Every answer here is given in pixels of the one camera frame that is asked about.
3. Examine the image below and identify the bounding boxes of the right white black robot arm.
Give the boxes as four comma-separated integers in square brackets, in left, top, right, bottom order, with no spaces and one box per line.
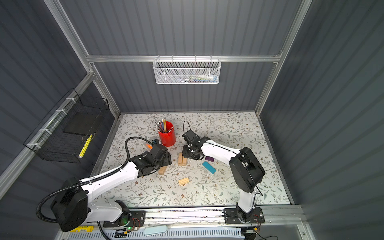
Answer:
[182,130,265,215]

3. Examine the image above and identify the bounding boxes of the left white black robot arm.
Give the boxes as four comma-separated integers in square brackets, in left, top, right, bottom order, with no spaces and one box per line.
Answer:
[51,144,172,232]

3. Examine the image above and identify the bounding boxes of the purple wood block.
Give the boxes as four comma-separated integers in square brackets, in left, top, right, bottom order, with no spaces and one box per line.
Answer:
[205,156,215,162]

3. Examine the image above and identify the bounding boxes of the teal wood block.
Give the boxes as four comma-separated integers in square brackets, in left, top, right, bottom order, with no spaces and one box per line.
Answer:
[202,162,217,174]

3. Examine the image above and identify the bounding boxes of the grooved wood block near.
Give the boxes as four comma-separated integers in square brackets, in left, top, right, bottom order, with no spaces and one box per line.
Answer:
[178,178,190,186]

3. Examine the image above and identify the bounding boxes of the red pencil cup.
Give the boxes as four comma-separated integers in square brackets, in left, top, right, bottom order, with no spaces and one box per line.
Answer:
[158,121,176,147]

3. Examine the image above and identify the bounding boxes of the coloured pencils in cup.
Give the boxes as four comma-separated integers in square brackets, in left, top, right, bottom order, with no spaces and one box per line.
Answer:
[156,119,172,133]

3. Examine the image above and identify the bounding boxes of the yellow marker in black basket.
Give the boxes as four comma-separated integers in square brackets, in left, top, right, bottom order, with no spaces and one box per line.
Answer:
[79,135,93,159]

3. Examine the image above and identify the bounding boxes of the light blue oval pad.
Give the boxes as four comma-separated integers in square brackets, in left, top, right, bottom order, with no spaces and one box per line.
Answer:
[144,225,168,236]

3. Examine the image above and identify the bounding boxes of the pens in white basket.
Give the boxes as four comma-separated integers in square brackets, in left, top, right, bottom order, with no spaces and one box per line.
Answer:
[179,74,220,83]

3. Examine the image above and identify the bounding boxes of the black corrugated cable hose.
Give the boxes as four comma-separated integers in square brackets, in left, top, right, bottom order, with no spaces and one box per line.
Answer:
[35,136,154,240]

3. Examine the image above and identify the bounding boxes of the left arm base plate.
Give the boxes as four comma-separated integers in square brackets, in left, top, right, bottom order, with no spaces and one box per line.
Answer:
[103,211,146,228]

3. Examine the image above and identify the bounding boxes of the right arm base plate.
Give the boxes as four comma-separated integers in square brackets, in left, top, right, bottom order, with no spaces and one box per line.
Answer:
[222,208,265,225]

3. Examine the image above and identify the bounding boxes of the white wire mesh basket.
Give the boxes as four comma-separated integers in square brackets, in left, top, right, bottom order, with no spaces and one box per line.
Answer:
[153,60,222,85]

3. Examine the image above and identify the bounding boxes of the black wire wall basket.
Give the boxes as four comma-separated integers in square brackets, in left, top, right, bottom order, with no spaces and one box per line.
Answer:
[24,91,110,164]

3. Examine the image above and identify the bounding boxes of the yellow tube on front rail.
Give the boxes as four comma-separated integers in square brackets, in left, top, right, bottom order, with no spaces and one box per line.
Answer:
[70,226,94,233]

